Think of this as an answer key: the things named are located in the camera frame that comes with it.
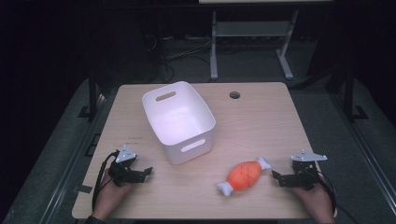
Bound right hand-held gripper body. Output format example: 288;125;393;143
290;149;329;191

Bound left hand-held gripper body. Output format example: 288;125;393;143
107;145;140;188

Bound orange meat-on-bone plush toy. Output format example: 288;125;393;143
216;156;273;197

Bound white plastic basket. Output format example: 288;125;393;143
141;80;217;165

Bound person's left hand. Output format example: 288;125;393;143
92;169;135;222

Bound person's right hand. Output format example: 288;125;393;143
290;177;338;224

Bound grey metal stand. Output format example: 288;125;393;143
209;8;301;81

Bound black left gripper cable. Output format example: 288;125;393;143
92;150;121;211

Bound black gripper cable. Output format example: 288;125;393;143
92;150;121;211
317;170;360;224

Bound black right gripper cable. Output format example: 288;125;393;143
317;170;360;224

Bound grey metal floor rail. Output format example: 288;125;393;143
329;91;396;217
38;91;120;224

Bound black frame post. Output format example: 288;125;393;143
77;70;105;119
341;66;370;123

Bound bundle of floor cables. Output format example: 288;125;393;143
145;33;213;82

